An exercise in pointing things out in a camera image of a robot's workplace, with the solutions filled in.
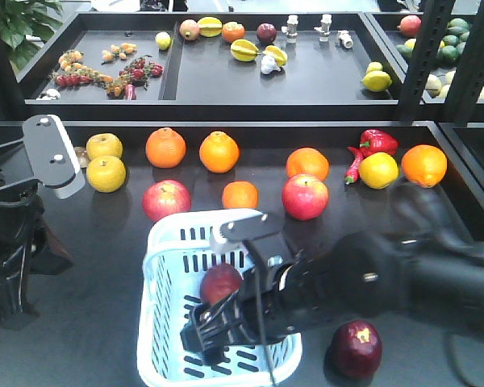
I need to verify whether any large orange right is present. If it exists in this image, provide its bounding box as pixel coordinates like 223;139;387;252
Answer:
401;144;448;188

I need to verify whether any black shelf post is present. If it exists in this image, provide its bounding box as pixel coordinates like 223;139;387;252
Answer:
397;0;455;122

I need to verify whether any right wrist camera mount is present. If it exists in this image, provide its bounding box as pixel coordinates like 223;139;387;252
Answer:
210;213;286;256

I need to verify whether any yellow pear upper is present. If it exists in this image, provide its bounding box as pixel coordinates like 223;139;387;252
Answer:
86;133;123;160

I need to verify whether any black upper fruit tray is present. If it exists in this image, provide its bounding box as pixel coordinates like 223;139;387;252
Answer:
19;12;403;121

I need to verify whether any yellow pear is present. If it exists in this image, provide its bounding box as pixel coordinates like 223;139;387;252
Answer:
86;156;127;193
86;133;123;160

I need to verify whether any pink red apple left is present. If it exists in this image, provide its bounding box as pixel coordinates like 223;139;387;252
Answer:
142;179;192;222

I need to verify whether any dark red plum apple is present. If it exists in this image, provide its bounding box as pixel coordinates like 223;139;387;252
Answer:
257;23;277;45

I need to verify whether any yellow lemon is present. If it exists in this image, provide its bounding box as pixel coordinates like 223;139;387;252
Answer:
361;70;392;92

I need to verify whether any red chili pepper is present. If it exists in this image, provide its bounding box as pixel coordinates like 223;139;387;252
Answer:
344;147;364;185

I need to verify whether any round orange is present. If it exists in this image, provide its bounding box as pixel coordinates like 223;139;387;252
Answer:
286;148;330;181

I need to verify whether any red yellow apple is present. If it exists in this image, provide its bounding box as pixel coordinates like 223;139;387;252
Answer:
200;263;243;305

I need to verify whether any orange with knob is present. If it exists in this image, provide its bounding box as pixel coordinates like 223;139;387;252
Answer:
199;131;240;173
145;127;186;169

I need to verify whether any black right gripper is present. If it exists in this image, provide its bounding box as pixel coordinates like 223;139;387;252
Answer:
180;244;335;365

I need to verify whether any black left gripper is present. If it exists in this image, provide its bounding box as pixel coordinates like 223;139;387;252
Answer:
0;139;73;330

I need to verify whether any pink red apple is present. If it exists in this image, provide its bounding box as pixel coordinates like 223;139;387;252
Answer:
142;179;192;222
282;173;329;221

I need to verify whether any green potted plant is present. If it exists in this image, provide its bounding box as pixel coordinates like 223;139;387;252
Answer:
0;0;62;71

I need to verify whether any red bell pepper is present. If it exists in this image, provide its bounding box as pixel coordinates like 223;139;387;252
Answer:
359;129;398;158

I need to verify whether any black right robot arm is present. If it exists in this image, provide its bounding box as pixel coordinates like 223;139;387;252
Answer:
181;183;484;365

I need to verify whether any yellow starfruit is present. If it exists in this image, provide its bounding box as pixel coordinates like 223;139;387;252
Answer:
230;39;259;62

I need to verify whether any small orange tangerine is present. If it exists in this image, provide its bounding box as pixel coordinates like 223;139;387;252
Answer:
222;181;259;209

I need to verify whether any orange with knob left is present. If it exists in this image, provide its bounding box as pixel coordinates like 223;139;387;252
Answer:
145;127;186;169

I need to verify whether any white garlic bulb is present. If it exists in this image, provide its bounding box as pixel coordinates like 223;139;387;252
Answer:
260;55;282;75

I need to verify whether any yellow round fruit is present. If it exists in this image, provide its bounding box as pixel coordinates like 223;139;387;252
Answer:
358;152;399;189

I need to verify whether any white plastic basket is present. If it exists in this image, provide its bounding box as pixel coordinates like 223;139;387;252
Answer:
136;209;303;386

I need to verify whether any orange with knob middle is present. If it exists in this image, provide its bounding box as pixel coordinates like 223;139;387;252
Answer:
199;131;240;173

